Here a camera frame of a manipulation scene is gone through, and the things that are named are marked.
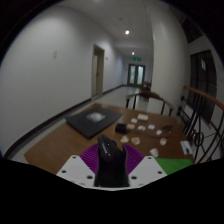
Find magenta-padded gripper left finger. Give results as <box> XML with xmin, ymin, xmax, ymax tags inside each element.
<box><xmin>55</xmin><ymin>143</ymin><xmax>101</xmax><ymax>188</ymax></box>

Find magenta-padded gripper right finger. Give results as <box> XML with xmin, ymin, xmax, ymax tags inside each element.
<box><xmin>123</xmin><ymin>143</ymin><xmax>168</xmax><ymax>188</ymax></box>

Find black vertical computer mouse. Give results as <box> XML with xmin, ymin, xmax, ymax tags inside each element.
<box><xmin>93</xmin><ymin>134</ymin><xmax>130</xmax><ymax>188</ymax></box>

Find green mouse pad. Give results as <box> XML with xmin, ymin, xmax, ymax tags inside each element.
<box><xmin>154</xmin><ymin>157</ymin><xmax>193</xmax><ymax>176</ymax></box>

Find white printed card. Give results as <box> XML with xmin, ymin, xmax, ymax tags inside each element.
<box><xmin>149</xmin><ymin>147</ymin><xmax>160</xmax><ymax>158</ymax></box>

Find small orange printed card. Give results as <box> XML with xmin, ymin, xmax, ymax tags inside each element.
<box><xmin>130</xmin><ymin>136</ymin><xmax>141</xmax><ymax>146</ymax></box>

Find white paper sheet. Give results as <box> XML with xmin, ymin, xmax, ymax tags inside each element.
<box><xmin>180</xmin><ymin>140</ymin><xmax>194</xmax><ymax>155</ymax></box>

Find small black box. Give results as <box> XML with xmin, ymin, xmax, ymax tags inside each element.
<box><xmin>114</xmin><ymin>123</ymin><xmax>128</xmax><ymax>135</ymax></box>

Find closed black laptop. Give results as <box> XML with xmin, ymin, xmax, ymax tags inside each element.
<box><xmin>64</xmin><ymin>106</ymin><xmax>125</xmax><ymax>140</ymax></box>

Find small white box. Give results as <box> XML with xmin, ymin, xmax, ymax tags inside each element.
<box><xmin>137</xmin><ymin>113</ymin><xmax>150</xmax><ymax>122</ymax></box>

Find curved wooden armchair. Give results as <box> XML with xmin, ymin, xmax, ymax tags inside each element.
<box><xmin>125</xmin><ymin>91</ymin><xmax>175</xmax><ymax>117</ymax></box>

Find dark wooden chair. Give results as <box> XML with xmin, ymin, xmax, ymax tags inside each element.
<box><xmin>141</xmin><ymin>80</ymin><xmax>153</xmax><ymax>93</ymax></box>

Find black railing with wooden handrail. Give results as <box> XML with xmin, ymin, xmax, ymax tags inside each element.
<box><xmin>176</xmin><ymin>85</ymin><xmax>224</xmax><ymax>164</ymax></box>

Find glass double door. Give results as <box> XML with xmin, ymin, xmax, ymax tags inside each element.
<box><xmin>127</xmin><ymin>63</ymin><xmax>146</xmax><ymax>87</ymax></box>

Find open side door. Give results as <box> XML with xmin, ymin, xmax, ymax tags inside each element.
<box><xmin>91</xmin><ymin>43</ymin><xmax>106</xmax><ymax>100</ymax></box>

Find dark window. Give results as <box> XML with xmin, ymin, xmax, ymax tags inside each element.
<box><xmin>189</xmin><ymin>49</ymin><xmax>218</xmax><ymax>124</ymax></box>

